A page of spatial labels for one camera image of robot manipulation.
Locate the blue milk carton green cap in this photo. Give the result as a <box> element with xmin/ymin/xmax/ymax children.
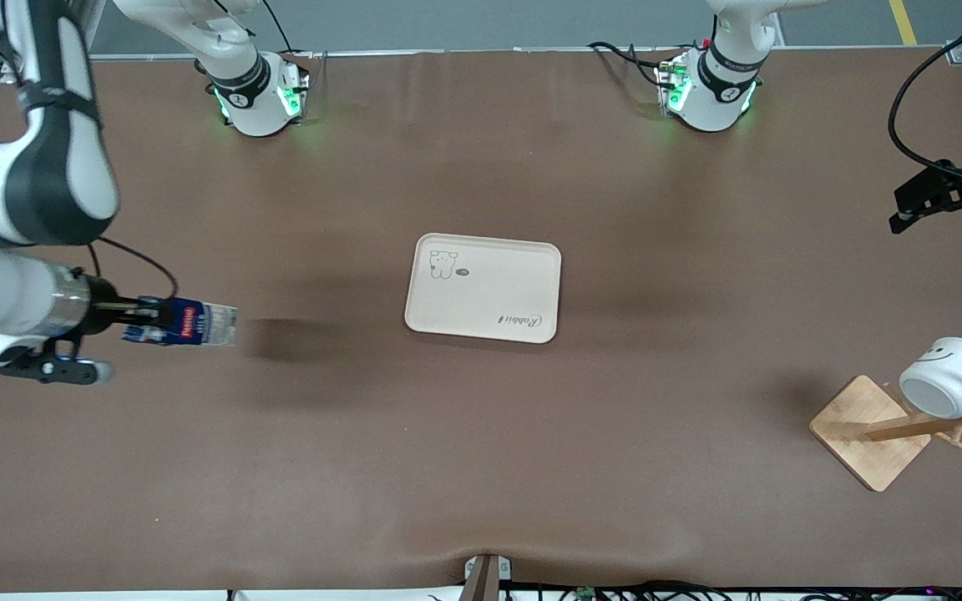
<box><xmin>121</xmin><ymin>297</ymin><xmax>240</xmax><ymax>349</ymax></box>

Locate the white smiley mug black handle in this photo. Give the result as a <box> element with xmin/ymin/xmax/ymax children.
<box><xmin>899</xmin><ymin>337</ymin><xmax>962</xmax><ymax>422</ymax></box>

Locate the wooden cup rack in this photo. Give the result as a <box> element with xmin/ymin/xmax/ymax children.
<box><xmin>808</xmin><ymin>357</ymin><xmax>962</xmax><ymax>492</ymax></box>

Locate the cream plastic tray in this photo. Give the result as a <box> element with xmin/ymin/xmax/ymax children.
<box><xmin>404</xmin><ymin>233</ymin><xmax>563</xmax><ymax>344</ymax></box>

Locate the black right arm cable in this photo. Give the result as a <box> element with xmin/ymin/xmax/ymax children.
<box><xmin>84</xmin><ymin>237</ymin><xmax>180</xmax><ymax>303</ymax></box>

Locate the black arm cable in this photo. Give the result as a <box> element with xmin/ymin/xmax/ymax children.
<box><xmin>84</xmin><ymin>237</ymin><xmax>180</xmax><ymax>303</ymax></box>
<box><xmin>888</xmin><ymin>0</ymin><xmax>962</xmax><ymax>183</ymax></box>

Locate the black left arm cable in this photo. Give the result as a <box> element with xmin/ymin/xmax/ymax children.
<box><xmin>888</xmin><ymin>0</ymin><xmax>962</xmax><ymax>183</ymax></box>

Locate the black right base cable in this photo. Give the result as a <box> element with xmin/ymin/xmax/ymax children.
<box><xmin>260</xmin><ymin>0</ymin><xmax>319</xmax><ymax>61</ymax></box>

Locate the black base cable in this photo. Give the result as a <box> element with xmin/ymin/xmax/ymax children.
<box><xmin>587</xmin><ymin>42</ymin><xmax>676</xmax><ymax>89</ymax></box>
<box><xmin>260</xmin><ymin>0</ymin><xmax>319</xmax><ymax>61</ymax></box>

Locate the black left base cable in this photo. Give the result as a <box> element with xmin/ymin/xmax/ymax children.
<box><xmin>587</xmin><ymin>42</ymin><xmax>676</xmax><ymax>89</ymax></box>

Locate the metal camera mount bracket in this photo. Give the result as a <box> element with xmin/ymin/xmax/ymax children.
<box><xmin>463</xmin><ymin>553</ymin><xmax>514</xmax><ymax>601</ymax></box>

